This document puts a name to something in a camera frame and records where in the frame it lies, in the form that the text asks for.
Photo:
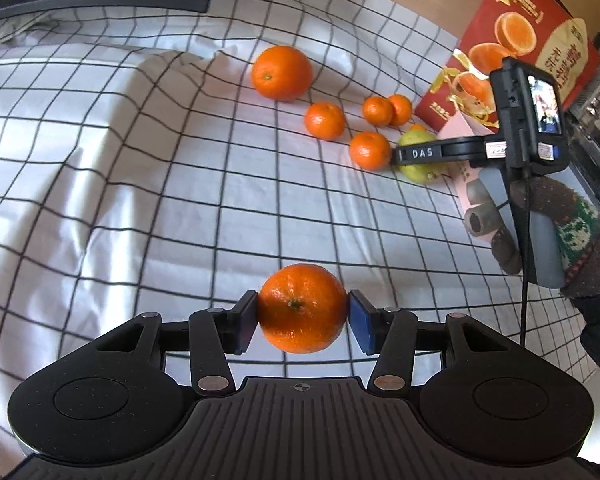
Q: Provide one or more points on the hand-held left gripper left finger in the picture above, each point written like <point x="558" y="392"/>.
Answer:
<point x="246" y="327"/>

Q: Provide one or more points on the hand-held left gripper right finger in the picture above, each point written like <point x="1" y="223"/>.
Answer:
<point x="360" y="322"/>

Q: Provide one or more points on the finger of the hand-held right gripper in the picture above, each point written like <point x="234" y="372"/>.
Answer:
<point x="450" y="151"/>

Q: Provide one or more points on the green pear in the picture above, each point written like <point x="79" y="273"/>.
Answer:
<point x="417" y="137"/>

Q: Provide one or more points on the mandarin orange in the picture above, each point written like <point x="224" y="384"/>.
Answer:
<point x="402" y="109"/>
<point x="376" y="111"/>
<point x="370" y="150"/>
<point x="417" y="128"/>
<point x="302" y="308"/>
<point x="324" y="120"/>

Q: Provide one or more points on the red orange-print gift box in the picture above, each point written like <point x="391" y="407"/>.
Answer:
<point x="520" y="15"/>

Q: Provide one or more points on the person's right hand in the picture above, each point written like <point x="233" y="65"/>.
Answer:
<point x="575" y="225"/>

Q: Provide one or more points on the white checkered bed sheet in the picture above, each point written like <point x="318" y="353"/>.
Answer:
<point x="130" y="185"/>

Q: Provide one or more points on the large orange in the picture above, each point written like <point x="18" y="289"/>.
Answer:
<point x="282" y="73"/>

